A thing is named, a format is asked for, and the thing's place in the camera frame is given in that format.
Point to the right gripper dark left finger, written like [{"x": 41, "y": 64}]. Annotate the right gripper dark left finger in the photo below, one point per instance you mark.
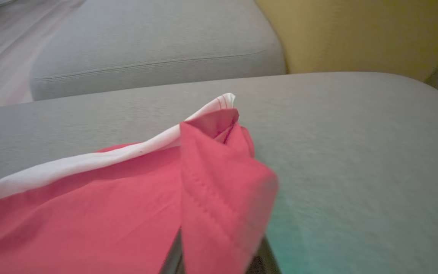
[{"x": 175, "y": 262}]

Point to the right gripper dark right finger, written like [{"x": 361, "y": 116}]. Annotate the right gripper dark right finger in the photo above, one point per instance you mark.
[{"x": 264, "y": 264}]

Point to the red white-trimmed shorts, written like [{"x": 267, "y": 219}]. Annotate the red white-trimmed shorts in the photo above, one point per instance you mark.
[{"x": 108, "y": 213}]

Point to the large grey sofa seat cushion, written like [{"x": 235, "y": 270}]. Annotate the large grey sofa seat cushion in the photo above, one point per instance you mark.
[{"x": 356, "y": 152}]

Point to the grey piped sofa cushion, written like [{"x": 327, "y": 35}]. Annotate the grey piped sofa cushion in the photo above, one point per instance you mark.
[{"x": 146, "y": 38}]

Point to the yellow cushion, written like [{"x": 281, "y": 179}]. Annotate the yellow cushion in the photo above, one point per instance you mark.
[{"x": 356, "y": 34}]

